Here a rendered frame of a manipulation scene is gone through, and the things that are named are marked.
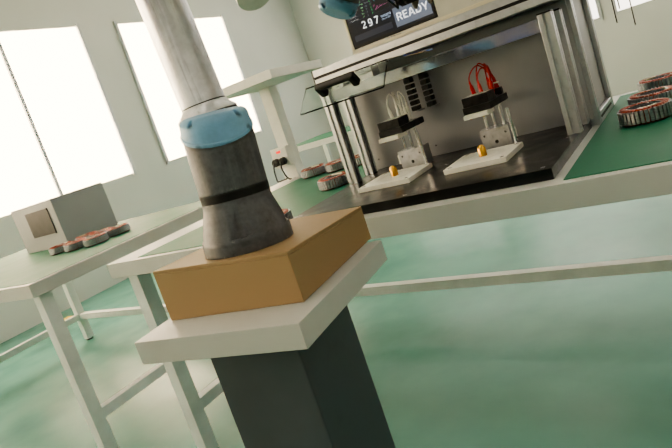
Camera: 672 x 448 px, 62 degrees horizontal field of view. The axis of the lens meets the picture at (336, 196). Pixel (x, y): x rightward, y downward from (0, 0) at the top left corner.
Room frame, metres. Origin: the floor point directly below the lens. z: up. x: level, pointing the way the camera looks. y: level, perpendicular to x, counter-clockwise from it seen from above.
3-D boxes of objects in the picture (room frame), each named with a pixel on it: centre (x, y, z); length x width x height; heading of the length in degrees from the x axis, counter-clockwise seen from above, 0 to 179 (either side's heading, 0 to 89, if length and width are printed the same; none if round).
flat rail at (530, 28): (1.45, -0.32, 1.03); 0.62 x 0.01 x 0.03; 54
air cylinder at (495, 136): (1.42, -0.44, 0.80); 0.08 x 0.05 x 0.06; 54
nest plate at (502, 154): (1.30, -0.36, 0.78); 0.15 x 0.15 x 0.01; 54
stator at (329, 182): (1.83, -0.01, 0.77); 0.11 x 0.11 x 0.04
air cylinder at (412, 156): (1.56, -0.25, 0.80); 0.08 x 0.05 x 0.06; 54
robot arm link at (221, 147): (0.94, 0.15, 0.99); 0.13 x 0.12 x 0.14; 10
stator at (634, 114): (1.24, -0.72, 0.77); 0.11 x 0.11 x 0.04
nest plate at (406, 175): (1.44, -0.16, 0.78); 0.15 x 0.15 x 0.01; 54
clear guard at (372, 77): (1.44, -0.17, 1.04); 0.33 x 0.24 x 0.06; 144
